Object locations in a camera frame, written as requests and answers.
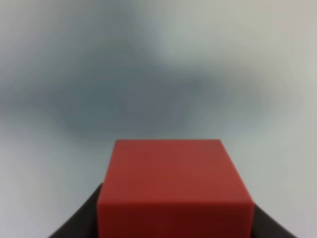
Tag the red cube block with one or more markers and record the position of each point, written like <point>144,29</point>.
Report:
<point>173,189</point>

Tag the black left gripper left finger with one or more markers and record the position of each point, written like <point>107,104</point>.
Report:
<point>83,223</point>

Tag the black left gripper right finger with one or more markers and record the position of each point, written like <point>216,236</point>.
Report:
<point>264,226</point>

